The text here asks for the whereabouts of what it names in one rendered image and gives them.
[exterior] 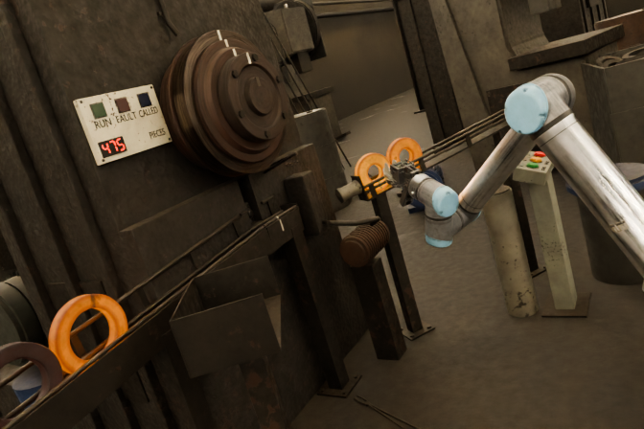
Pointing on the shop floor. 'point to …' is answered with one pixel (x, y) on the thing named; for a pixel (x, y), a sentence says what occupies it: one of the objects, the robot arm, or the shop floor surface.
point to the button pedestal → (552, 242)
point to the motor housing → (374, 287)
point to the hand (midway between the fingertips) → (386, 170)
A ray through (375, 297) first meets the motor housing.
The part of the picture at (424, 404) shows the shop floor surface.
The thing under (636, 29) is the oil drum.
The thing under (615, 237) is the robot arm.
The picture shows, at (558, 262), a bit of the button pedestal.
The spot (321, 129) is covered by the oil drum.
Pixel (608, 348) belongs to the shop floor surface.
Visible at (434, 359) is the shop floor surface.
